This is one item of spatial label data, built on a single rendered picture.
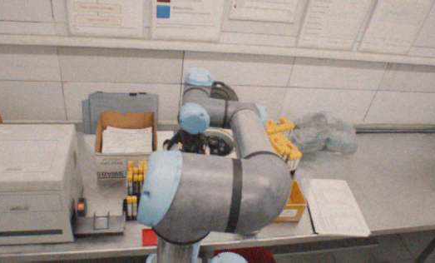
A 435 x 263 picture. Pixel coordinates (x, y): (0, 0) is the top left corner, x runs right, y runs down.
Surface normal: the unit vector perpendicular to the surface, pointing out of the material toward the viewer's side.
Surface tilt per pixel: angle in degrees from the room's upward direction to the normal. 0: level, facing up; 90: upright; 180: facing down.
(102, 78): 90
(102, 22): 92
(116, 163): 88
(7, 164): 0
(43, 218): 90
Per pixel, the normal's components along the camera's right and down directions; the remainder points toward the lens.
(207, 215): 0.03, 0.40
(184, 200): 0.07, 0.07
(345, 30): 0.18, 0.64
